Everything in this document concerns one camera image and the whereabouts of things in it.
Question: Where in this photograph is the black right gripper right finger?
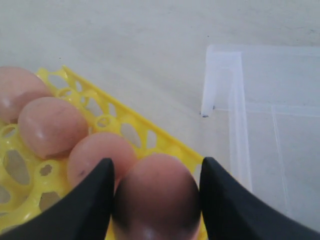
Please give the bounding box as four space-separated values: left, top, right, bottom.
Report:
199 157 320 240

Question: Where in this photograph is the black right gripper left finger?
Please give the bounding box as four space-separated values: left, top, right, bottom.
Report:
0 158 115 240

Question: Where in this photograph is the brown egg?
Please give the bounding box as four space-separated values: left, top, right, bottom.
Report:
17 97 89 159
112 153 201 240
0 66 52 124

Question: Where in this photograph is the yellow plastic egg tray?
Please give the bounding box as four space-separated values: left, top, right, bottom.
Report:
0 67 207 240

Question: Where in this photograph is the clear plastic bin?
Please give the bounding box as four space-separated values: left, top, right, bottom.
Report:
200 45 320 230

